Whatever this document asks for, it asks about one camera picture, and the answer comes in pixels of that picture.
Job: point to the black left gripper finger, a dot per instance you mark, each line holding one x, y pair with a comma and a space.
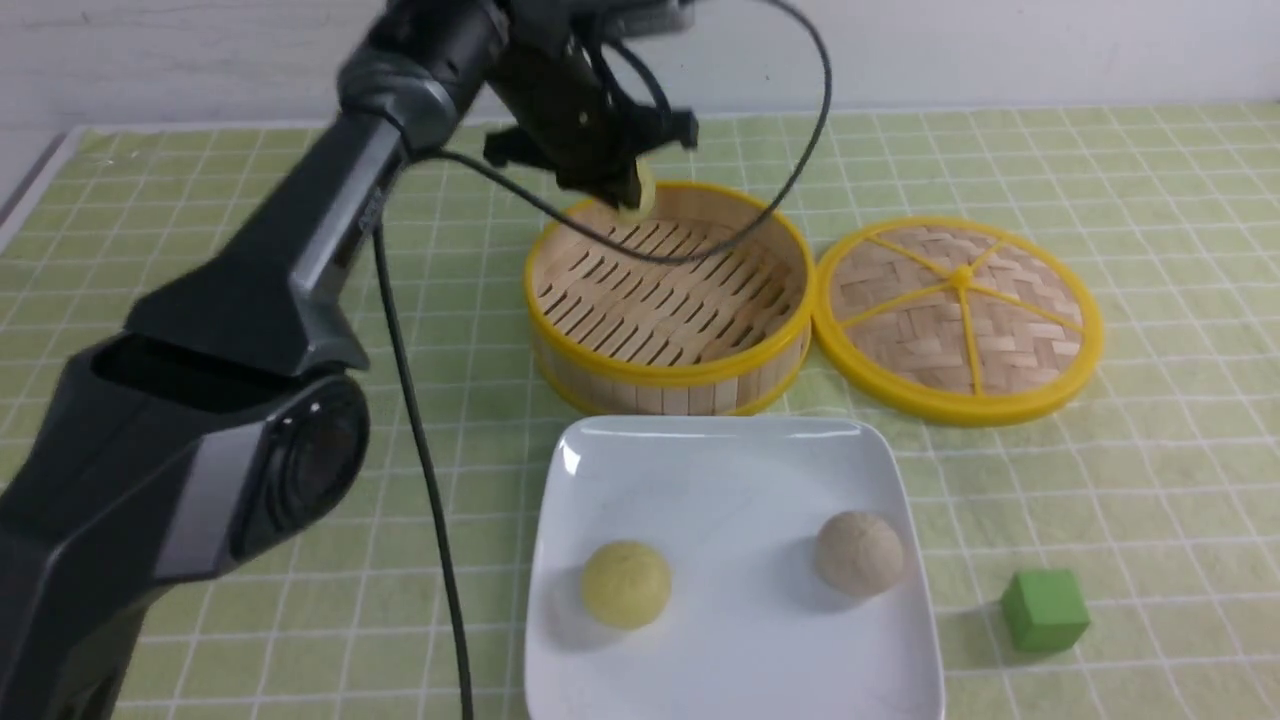
620, 186

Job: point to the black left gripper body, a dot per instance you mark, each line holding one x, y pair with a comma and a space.
582, 101

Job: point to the yellow steamed bun back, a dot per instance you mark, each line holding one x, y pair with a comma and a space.
643, 195

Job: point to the yellow steamed bun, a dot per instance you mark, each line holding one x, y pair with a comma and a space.
643, 195
626, 585

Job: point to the yellow steamed bun front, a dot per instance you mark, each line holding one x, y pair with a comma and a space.
626, 585

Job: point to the beige steamed bun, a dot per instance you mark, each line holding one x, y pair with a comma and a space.
859, 554

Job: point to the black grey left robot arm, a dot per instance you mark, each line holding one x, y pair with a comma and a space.
223, 418

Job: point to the white square plate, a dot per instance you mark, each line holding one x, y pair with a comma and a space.
734, 504

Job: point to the bamboo steamer basket yellow rim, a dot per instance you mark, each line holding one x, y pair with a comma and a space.
726, 336

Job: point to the woven bamboo steamer lid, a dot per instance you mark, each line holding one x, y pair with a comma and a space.
956, 322

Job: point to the green cube block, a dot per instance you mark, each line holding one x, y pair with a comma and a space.
1044, 610

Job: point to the green checked tablecloth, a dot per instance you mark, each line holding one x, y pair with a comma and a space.
1157, 487

